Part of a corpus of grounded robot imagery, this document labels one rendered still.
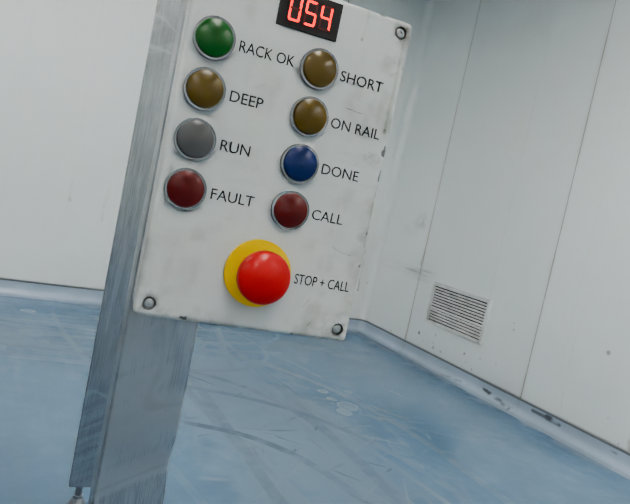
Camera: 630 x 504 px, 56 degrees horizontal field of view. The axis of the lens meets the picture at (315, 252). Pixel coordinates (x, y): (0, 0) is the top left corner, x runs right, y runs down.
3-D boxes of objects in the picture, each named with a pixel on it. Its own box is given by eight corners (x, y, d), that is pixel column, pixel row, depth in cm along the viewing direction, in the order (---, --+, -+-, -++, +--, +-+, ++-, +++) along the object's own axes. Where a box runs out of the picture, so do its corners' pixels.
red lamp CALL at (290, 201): (305, 231, 45) (313, 196, 45) (271, 225, 44) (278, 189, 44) (302, 230, 46) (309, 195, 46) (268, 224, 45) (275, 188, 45)
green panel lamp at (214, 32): (231, 61, 42) (238, 22, 42) (192, 50, 41) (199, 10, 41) (229, 63, 43) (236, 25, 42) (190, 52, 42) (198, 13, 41)
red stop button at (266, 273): (287, 310, 43) (298, 257, 43) (234, 303, 42) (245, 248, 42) (272, 297, 48) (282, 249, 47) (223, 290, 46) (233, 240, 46)
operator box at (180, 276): (345, 342, 49) (414, 24, 47) (132, 314, 43) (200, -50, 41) (321, 324, 54) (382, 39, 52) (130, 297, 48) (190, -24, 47)
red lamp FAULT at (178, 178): (202, 211, 43) (209, 174, 42) (163, 204, 42) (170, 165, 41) (200, 211, 43) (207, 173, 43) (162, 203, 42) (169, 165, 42)
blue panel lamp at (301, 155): (315, 185, 45) (322, 149, 45) (280, 177, 44) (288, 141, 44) (311, 185, 46) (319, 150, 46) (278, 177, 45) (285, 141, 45)
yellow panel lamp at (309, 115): (325, 138, 45) (332, 102, 45) (290, 130, 44) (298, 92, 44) (321, 139, 46) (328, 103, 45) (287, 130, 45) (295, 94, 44)
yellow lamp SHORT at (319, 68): (334, 91, 45) (342, 54, 44) (300, 81, 44) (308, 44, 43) (331, 92, 45) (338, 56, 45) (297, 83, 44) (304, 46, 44)
